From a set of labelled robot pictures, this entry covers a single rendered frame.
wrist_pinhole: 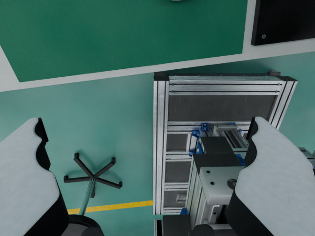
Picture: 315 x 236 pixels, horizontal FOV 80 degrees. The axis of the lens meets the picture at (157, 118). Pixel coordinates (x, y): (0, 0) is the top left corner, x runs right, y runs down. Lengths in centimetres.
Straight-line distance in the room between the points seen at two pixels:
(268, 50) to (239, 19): 12
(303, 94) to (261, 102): 49
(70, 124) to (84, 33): 115
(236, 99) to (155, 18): 88
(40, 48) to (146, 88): 89
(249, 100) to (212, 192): 92
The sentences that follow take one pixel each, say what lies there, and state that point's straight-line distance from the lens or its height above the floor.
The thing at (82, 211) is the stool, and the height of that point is 39.
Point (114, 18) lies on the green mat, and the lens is 52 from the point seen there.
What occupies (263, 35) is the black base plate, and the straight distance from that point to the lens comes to 57.
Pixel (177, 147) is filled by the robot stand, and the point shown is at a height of 21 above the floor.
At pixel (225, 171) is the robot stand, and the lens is 53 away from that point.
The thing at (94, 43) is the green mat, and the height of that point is 75.
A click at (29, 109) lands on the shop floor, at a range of 167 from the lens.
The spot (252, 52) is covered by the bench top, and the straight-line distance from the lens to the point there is 59.
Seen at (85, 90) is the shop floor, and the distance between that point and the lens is 144.
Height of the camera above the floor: 126
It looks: 60 degrees down
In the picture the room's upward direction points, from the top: 176 degrees clockwise
